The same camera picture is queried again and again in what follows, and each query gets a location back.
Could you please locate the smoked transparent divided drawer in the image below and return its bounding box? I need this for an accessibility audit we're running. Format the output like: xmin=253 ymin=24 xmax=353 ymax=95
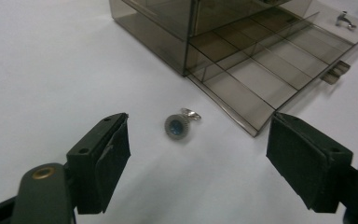
xmin=185 ymin=0 xmax=358 ymax=138

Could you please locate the smoked transparent acrylic drawer box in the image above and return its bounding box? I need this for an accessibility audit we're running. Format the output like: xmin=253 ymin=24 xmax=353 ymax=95
xmin=108 ymin=0 xmax=315 ymax=77

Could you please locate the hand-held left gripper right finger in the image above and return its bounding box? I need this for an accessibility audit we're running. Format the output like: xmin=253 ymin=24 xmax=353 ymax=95
xmin=266 ymin=112 xmax=354 ymax=215

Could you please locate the plain silver cufflink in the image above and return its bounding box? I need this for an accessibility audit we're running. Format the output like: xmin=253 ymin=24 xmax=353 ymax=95
xmin=335 ymin=10 xmax=357 ymax=31

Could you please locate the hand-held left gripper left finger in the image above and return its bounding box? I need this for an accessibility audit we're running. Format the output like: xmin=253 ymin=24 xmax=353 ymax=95
xmin=65 ymin=112 xmax=131 ymax=216

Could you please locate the silver cufflink with blue stone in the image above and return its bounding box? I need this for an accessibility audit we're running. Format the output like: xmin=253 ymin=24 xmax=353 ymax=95
xmin=164 ymin=107 xmax=202 ymax=141

